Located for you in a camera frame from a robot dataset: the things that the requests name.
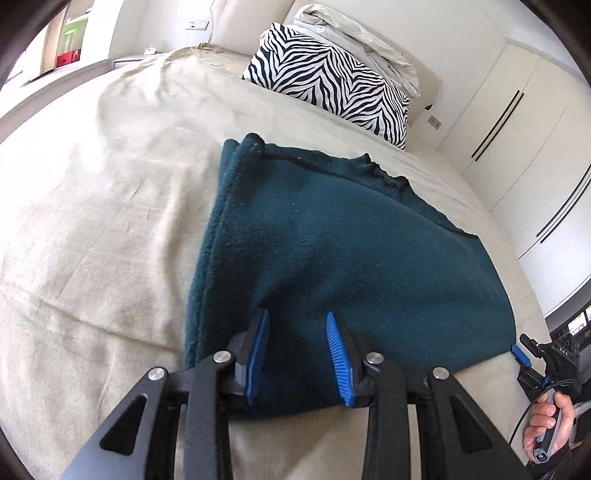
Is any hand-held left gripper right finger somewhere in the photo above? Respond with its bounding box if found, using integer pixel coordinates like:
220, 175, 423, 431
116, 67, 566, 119
325, 311, 532, 480

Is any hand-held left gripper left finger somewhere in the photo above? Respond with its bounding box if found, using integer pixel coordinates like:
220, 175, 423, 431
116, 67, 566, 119
60, 308, 271, 480

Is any dark green sweater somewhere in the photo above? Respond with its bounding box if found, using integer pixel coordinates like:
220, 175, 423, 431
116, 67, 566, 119
185, 133, 519, 422

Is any person's right hand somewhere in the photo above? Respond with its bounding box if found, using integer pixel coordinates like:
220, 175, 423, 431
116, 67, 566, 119
523, 391, 576, 457

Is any white wardrobe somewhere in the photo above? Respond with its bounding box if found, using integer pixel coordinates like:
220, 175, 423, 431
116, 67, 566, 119
438, 41, 591, 320

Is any bed with beige sheet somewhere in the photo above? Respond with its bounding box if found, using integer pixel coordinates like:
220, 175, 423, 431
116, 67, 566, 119
0, 41, 550, 480

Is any zebra print pillow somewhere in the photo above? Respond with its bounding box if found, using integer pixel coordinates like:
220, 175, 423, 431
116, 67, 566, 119
242, 22, 411, 151

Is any white folded duvet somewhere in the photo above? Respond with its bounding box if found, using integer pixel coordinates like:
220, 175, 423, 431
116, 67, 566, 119
293, 4, 422, 97

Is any white nightstand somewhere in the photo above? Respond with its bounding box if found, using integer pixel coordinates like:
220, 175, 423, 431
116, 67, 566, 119
113, 50, 163, 70

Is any beige padded headboard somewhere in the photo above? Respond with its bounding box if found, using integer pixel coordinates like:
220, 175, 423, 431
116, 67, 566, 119
212, 0, 445, 114

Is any green lamp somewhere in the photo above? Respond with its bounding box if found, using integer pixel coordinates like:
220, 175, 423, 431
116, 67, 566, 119
64, 17, 87, 52

